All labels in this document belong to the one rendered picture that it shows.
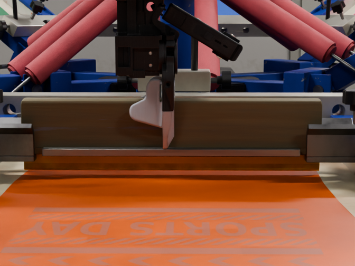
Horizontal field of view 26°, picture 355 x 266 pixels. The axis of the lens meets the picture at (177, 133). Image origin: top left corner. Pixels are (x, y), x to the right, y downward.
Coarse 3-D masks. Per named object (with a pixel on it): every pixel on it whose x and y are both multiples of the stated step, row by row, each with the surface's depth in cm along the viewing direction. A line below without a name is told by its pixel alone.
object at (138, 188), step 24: (24, 192) 95; (48, 192) 95; (72, 192) 95; (96, 192) 95; (120, 192) 95; (144, 192) 95; (168, 192) 95; (0, 216) 84; (24, 216) 84; (0, 240) 75
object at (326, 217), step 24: (192, 192) 95; (216, 192) 95; (240, 192) 95; (264, 192) 95; (288, 192) 95; (312, 192) 95; (312, 216) 84; (336, 216) 84; (336, 240) 75; (336, 264) 68
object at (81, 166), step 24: (24, 168) 106; (48, 168) 106; (72, 168) 106; (96, 168) 106; (120, 168) 106; (144, 168) 106; (168, 168) 106; (192, 168) 106; (216, 168) 106; (240, 168) 106; (264, 168) 106; (288, 168) 105; (312, 168) 105
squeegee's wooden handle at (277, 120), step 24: (24, 120) 104; (48, 120) 104; (72, 120) 104; (96, 120) 104; (120, 120) 104; (192, 120) 104; (216, 120) 104; (240, 120) 103; (264, 120) 103; (288, 120) 103; (312, 120) 103; (48, 144) 104; (72, 144) 104; (96, 144) 104; (120, 144) 104; (144, 144) 104; (192, 144) 104; (216, 144) 104; (240, 144) 104; (264, 144) 104; (288, 144) 104
